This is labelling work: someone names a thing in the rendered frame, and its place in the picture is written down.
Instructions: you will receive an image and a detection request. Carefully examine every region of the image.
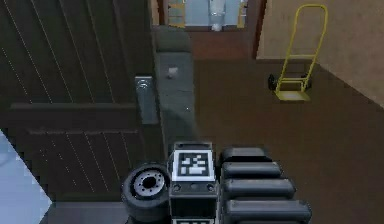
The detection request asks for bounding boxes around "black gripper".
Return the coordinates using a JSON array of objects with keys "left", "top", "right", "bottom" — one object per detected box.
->
[{"left": 120, "top": 162, "right": 172, "bottom": 224}]

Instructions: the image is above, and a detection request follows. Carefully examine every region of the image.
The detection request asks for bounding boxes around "dark brown wooden door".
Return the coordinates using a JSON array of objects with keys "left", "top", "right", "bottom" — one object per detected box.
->
[{"left": 0, "top": 0, "right": 196, "bottom": 203}]

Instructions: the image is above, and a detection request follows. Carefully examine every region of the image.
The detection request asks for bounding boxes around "yellow hand truck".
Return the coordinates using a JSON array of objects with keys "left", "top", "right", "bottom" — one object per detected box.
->
[{"left": 267, "top": 3, "right": 329, "bottom": 102}]

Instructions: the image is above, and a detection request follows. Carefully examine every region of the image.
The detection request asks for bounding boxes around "yellow shelf rack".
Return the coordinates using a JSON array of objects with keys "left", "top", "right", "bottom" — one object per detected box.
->
[
  {"left": 167, "top": 0, "right": 187, "bottom": 29},
  {"left": 237, "top": 0, "right": 249, "bottom": 29}
]

